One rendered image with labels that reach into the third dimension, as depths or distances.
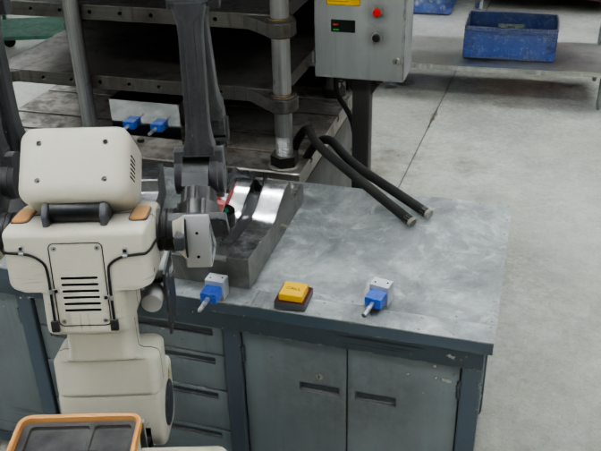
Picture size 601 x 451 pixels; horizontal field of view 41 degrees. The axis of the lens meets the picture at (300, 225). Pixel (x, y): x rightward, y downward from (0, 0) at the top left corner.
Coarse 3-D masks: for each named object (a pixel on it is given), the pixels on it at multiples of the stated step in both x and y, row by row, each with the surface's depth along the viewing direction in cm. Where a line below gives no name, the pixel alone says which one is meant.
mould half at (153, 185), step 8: (144, 168) 246; (152, 168) 246; (160, 168) 246; (144, 176) 242; (152, 176) 241; (160, 176) 245; (144, 184) 240; (152, 184) 240; (160, 184) 244; (144, 192) 241; (152, 192) 240; (160, 192) 244; (152, 200) 235; (160, 200) 243
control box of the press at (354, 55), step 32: (320, 0) 254; (352, 0) 251; (384, 0) 249; (320, 32) 260; (352, 32) 256; (384, 32) 254; (320, 64) 265; (352, 64) 262; (384, 64) 259; (352, 96) 273; (352, 128) 278
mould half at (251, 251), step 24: (240, 192) 228; (264, 192) 227; (288, 192) 231; (264, 216) 222; (288, 216) 234; (216, 240) 212; (240, 240) 212; (264, 240) 214; (216, 264) 206; (240, 264) 204; (264, 264) 217
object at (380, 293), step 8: (376, 280) 200; (384, 280) 200; (376, 288) 198; (384, 288) 197; (392, 288) 200; (368, 296) 196; (376, 296) 196; (384, 296) 196; (392, 296) 201; (368, 304) 195; (376, 304) 195; (384, 304) 200
